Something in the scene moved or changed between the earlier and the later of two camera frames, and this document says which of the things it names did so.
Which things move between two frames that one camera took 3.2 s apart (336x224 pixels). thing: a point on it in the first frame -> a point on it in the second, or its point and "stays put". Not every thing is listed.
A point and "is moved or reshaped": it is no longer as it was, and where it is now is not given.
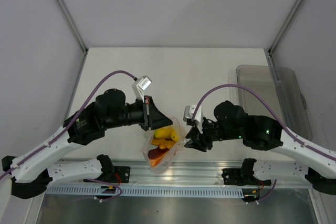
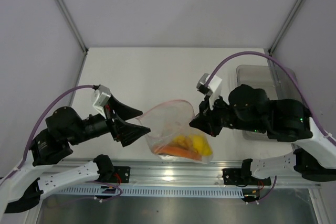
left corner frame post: [64, 11] stays put
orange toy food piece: [163, 143] -> [178, 152]
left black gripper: [152, 117] -> [127, 132]
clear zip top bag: [161, 145] is moved or reshaped
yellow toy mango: [166, 133] is moved or reshaped
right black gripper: [199, 141] -> [199, 121]
